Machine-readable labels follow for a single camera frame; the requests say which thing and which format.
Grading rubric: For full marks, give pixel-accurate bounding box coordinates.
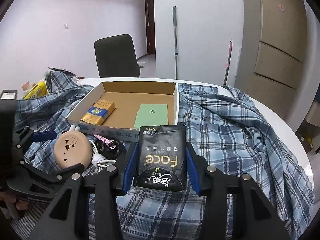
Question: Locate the black office chair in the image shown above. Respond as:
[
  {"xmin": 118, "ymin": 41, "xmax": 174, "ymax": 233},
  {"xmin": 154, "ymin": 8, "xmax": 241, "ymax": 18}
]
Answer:
[{"xmin": 94, "ymin": 34, "xmax": 140, "ymax": 77}]

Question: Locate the black Face tissue pack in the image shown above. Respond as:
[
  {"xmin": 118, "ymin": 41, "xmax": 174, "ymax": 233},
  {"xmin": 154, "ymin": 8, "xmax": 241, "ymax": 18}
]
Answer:
[{"xmin": 134, "ymin": 125, "xmax": 187, "ymax": 192}]

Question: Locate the person's left hand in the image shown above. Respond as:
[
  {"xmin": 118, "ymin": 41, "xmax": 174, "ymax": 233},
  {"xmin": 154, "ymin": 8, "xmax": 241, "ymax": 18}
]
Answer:
[{"xmin": 0, "ymin": 191, "xmax": 29, "ymax": 210}]

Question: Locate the white charging cable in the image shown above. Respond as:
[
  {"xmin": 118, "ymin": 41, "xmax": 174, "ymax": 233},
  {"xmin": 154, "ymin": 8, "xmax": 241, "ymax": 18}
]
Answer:
[{"xmin": 88, "ymin": 138, "xmax": 117, "ymax": 172}]

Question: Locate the green paper card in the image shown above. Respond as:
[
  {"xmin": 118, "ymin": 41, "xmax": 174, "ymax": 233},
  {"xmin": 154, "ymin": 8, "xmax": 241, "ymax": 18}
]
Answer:
[{"xmin": 134, "ymin": 104, "xmax": 168, "ymax": 129}]

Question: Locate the blue plaid shirt cloth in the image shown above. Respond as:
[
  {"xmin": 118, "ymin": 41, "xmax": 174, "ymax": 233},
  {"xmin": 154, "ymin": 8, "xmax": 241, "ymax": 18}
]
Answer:
[{"xmin": 15, "ymin": 70, "xmax": 315, "ymax": 239}]

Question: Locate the dark wooden door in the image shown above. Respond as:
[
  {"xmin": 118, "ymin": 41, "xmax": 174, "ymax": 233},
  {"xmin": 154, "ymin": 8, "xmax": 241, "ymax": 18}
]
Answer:
[{"xmin": 145, "ymin": 0, "xmax": 156, "ymax": 55}]

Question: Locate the tan round plush pouch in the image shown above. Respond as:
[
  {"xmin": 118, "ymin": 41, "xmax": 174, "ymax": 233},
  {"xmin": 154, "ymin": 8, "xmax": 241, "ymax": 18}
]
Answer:
[{"xmin": 53, "ymin": 131, "xmax": 93, "ymax": 169}]

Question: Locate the pink handled broom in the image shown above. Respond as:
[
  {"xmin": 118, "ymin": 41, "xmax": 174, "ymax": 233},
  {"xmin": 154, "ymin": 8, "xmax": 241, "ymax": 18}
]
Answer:
[{"xmin": 223, "ymin": 39, "xmax": 233, "ymax": 86}]

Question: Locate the pink patterned hair clip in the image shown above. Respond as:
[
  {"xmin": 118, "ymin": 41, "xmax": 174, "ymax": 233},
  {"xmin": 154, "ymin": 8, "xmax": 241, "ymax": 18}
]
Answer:
[{"xmin": 93, "ymin": 134, "xmax": 116, "ymax": 150}]

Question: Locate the yellow spray can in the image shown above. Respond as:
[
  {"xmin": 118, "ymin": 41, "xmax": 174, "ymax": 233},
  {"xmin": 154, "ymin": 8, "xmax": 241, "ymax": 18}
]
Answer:
[{"xmin": 22, "ymin": 79, "xmax": 48, "ymax": 100}]

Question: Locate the gold three-door refrigerator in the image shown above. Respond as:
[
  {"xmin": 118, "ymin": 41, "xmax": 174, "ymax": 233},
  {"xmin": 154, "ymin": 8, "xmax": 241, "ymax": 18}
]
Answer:
[{"xmin": 234, "ymin": 0, "xmax": 308, "ymax": 118}]

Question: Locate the open cardboard box tray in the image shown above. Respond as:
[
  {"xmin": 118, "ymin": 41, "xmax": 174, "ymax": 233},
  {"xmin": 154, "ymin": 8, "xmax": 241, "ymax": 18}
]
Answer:
[{"xmin": 67, "ymin": 78, "xmax": 180, "ymax": 142}]

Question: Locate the yellow blue cigarette pack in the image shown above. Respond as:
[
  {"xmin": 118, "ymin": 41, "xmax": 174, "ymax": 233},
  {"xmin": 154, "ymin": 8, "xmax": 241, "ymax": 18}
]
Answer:
[{"xmin": 80, "ymin": 99, "xmax": 116, "ymax": 125}]

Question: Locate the white bunny plush keychain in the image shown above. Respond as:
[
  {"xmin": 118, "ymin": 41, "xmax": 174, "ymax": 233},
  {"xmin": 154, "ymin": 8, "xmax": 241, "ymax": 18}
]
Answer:
[{"xmin": 69, "ymin": 125, "xmax": 81, "ymax": 132}]

